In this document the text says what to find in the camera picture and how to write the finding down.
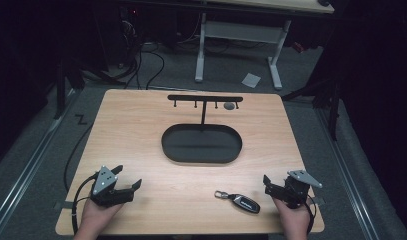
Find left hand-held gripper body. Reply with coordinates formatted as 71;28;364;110
89;164;135;208

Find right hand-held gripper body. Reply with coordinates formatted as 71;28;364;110
272;169;324;210

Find black car key fob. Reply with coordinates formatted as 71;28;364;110
214;190;261;215

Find black key rack with tray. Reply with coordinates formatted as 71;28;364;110
161;94;244;165

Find person's right hand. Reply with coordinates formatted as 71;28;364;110
272;197;313;240

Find person's left hand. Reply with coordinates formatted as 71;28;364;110
73;197;124;240

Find black metal stand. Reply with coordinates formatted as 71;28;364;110
53;59;87;120
282;76;342;142

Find grey paper sheet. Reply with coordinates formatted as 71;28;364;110
241;72;262;89

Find dark computer tower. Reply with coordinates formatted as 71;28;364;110
119;6;143;68

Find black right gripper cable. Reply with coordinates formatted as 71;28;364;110
304;194;318;235

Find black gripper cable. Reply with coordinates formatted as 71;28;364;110
71;174;99;236
304;194;318;235

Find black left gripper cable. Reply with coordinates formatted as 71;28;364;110
71;174;99;236

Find black cable on floor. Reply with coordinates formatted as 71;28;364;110
63;123;94;194

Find metal floor rail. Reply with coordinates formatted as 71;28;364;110
315;108;381;240
0;89;79;235

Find black looped floor cables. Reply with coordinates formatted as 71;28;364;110
123;49;166;90

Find white metal frame desk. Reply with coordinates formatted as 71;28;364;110
193;0;335;91

